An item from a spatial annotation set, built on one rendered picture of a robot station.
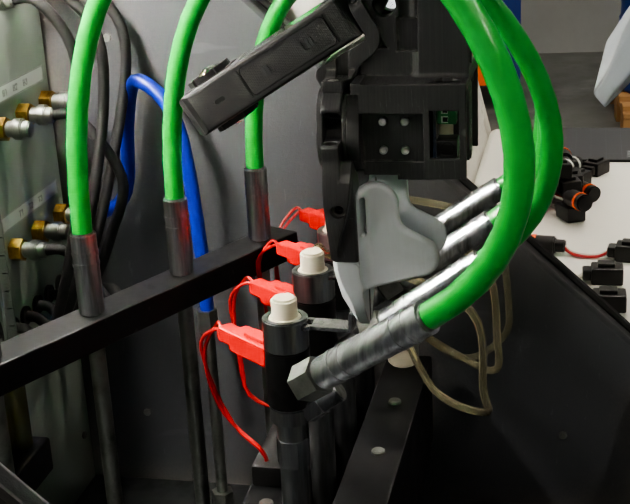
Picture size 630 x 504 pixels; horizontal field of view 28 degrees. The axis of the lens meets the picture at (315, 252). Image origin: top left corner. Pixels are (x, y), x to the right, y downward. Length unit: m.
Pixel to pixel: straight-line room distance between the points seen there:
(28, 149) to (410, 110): 0.47
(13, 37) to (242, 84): 0.38
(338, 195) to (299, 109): 0.37
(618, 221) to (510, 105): 0.86
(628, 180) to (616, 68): 1.11
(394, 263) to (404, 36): 0.13
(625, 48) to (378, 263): 0.31
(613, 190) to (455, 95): 0.86
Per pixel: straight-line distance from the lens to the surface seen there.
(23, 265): 1.06
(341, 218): 0.68
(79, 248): 0.87
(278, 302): 0.75
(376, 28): 0.68
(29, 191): 1.07
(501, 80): 0.55
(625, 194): 1.50
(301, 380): 0.65
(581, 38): 7.26
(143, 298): 0.91
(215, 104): 0.70
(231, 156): 1.07
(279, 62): 0.69
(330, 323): 0.75
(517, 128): 0.55
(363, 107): 0.67
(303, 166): 1.05
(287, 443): 0.79
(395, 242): 0.70
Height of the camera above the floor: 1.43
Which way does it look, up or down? 20 degrees down
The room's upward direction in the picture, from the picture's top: 3 degrees counter-clockwise
